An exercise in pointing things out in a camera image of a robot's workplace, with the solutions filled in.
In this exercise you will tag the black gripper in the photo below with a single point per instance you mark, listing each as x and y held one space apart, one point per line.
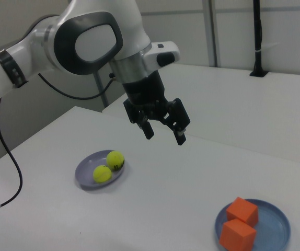
146 91

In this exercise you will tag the yellow tennis ball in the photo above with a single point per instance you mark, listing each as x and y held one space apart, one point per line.
101 174
114 159

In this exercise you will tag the orange foam cube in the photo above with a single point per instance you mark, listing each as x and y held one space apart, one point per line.
244 209
237 235

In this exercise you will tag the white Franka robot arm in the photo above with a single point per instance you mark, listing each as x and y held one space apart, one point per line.
95 26

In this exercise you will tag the purple plate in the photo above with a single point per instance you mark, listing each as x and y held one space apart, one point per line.
87 168

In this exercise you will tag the blue plate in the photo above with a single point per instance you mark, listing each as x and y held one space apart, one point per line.
272 225

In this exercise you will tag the black camera pole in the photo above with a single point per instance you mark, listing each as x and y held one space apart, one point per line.
257 39

